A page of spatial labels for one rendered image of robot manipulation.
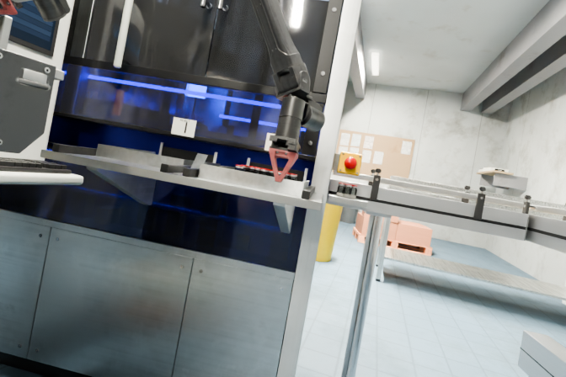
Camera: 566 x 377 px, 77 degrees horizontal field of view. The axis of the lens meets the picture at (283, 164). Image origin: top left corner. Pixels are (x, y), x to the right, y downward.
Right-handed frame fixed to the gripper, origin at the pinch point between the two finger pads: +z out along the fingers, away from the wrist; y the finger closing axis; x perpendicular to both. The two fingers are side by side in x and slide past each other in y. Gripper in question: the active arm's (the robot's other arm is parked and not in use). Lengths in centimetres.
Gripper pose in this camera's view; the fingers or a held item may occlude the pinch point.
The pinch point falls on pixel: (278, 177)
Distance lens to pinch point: 85.6
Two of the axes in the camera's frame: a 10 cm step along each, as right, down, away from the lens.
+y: 1.3, 1.4, 9.8
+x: -9.7, -1.7, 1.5
